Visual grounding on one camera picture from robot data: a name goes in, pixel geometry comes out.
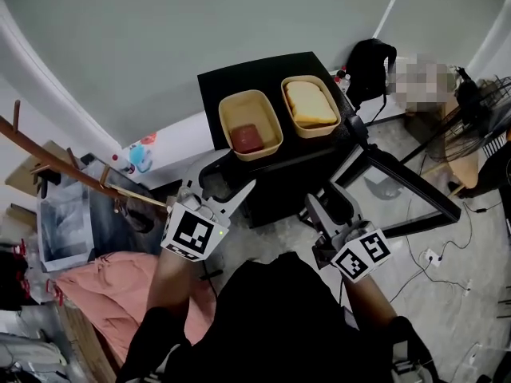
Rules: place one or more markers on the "yellow bread slices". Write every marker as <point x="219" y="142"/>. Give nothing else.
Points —
<point x="309" y="102"/>

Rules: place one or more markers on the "person's right forearm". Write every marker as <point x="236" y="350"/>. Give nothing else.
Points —
<point x="369" y="301"/>

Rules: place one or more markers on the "person's left forearm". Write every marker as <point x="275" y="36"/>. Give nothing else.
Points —
<point x="175" y="285"/>

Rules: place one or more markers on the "clear bottle with white cap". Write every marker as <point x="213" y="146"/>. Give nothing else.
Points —
<point x="346" y="83"/>

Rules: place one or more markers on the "brown cardboard sheet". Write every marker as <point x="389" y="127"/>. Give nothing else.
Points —
<point x="24" y="170"/>

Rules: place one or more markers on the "person's black clothing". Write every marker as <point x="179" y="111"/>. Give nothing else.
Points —
<point x="279" y="325"/>

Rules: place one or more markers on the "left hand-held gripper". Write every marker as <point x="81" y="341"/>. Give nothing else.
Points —
<point x="191" y="230"/>

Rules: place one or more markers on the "dark drink bottle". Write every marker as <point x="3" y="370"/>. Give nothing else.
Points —
<point x="342" y="72"/>

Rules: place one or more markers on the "wooden coat rack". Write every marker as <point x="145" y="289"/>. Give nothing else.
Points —
<point x="60" y="160"/>

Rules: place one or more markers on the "clear bottle with red label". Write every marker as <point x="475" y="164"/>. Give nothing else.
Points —
<point x="337" y="82"/>

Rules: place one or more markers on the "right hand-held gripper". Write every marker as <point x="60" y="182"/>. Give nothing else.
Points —
<point x="359" y="253"/>

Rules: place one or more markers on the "red food block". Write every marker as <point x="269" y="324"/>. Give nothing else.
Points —
<point x="246" y="139"/>

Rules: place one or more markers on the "pack of clear water bottles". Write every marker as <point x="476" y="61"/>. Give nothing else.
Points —
<point x="44" y="289"/>

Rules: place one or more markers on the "wooden slatted bench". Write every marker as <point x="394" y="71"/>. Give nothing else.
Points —
<point x="92" y="345"/>

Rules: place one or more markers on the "small white power strip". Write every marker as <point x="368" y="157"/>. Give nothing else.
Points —
<point x="469" y="286"/>

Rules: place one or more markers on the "white bag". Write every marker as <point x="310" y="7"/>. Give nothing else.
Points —
<point x="421" y="82"/>

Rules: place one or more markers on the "pink padded cushion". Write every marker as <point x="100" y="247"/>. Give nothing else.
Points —
<point x="120" y="293"/>

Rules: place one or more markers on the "black standing fan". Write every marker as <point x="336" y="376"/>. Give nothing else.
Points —
<point x="471" y="134"/>

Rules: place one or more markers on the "plastic-wrapped picture frame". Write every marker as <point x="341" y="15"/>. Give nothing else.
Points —
<point x="64" y="230"/>

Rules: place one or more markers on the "white waist-worn device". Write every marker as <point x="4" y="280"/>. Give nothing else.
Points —
<point x="411" y="371"/>

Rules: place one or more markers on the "black backpack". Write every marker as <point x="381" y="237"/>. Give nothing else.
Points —
<point x="369" y="70"/>

